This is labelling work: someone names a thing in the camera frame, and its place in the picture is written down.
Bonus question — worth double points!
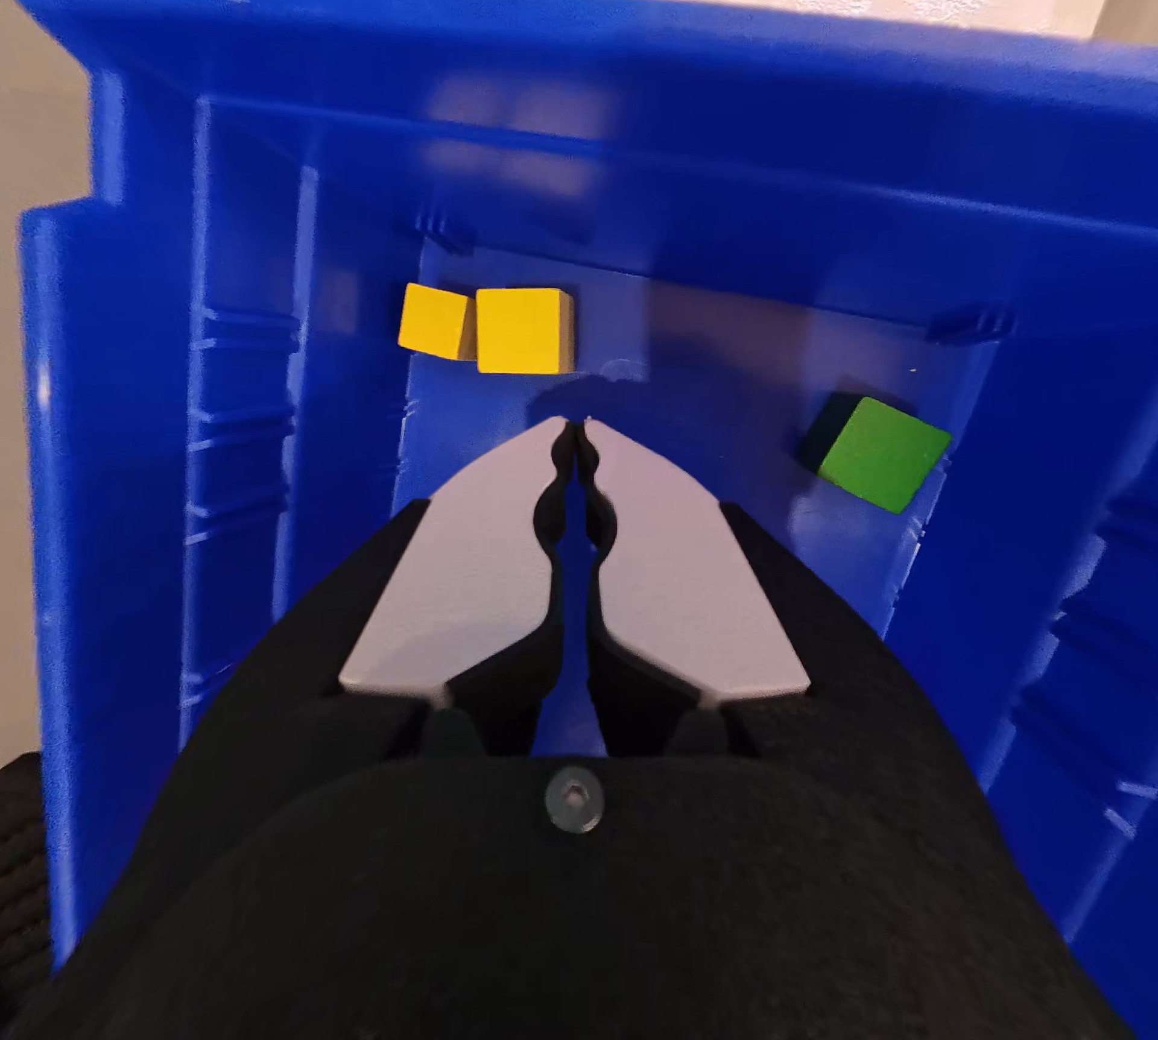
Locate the yellow wooden cube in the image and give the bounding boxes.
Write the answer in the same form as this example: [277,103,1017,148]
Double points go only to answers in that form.
[396,282,478,362]
[475,286,578,377]

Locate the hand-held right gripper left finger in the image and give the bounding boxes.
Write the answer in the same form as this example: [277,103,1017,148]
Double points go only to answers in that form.
[337,416,577,746]

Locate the green wooden cube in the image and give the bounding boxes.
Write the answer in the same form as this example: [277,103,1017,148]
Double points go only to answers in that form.
[794,391,956,515]

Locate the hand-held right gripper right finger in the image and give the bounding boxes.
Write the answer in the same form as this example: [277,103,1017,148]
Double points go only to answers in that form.
[579,416,813,746]

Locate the blue plastic bin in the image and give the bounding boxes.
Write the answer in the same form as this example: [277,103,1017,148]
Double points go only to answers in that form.
[4,0,1158,1040]

